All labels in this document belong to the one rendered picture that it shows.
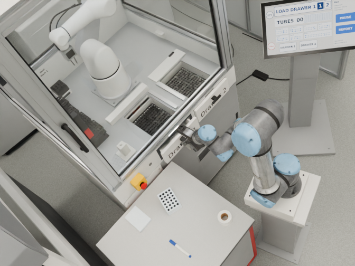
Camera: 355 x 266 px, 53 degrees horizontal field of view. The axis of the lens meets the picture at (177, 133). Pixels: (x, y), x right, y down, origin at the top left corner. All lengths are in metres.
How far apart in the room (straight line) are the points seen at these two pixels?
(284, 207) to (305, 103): 1.10
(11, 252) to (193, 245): 0.91
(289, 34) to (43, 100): 1.40
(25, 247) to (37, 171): 2.21
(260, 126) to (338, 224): 1.55
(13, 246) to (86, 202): 1.83
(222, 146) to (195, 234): 0.50
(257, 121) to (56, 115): 0.73
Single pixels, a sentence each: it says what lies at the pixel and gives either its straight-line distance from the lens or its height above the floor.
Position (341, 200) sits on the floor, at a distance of 2.79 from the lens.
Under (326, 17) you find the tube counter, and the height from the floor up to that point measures 1.11.
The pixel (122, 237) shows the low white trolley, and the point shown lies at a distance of 2.00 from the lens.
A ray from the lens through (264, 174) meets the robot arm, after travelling 1.49.
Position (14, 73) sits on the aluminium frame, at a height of 1.84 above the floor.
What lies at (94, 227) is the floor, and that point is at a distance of 2.98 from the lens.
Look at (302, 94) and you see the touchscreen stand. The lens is 2.65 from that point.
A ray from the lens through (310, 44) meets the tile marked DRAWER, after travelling 2.20.
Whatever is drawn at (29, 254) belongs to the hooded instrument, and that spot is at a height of 1.46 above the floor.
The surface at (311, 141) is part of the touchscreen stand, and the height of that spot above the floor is 0.04.
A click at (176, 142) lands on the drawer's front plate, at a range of 1.98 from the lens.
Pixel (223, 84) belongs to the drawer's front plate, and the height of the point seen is 0.91.
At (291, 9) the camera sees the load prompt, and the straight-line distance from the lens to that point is 2.18.
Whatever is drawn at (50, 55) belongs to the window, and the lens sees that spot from 1.30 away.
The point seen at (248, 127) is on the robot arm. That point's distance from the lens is 1.27.
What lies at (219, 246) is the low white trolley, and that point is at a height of 0.76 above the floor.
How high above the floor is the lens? 2.55
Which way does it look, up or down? 55 degrees down
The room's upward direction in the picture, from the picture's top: 23 degrees counter-clockwise
